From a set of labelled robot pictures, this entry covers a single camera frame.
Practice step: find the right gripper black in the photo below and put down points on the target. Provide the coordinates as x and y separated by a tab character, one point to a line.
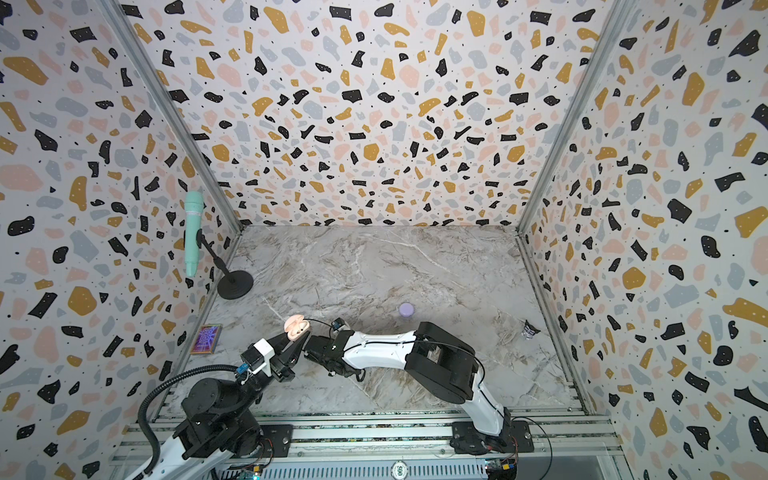
318	349

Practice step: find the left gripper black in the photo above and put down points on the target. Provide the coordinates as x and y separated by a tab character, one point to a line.
286	362

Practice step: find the pink earbud charging case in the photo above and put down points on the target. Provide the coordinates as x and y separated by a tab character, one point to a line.
295	326

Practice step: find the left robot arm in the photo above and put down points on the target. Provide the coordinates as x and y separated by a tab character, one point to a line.
218	425

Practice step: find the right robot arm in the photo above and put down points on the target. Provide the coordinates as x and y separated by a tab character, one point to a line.
440	362

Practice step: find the purple earbud charging case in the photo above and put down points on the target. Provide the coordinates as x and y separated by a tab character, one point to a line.
406	310

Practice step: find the colourful card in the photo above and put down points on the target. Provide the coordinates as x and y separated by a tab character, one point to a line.
206	339

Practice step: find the black microphone stand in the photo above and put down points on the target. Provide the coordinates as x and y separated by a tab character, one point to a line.
233	284

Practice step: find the small dark wrapper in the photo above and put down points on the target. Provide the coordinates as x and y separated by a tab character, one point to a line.
529	330

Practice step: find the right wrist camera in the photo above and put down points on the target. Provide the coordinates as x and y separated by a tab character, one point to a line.
337	325

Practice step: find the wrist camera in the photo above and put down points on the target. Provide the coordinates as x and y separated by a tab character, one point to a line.
337	325
257	358

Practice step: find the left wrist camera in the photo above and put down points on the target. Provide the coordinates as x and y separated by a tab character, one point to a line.
257	358

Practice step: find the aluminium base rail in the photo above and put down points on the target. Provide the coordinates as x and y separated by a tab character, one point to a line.
552	444

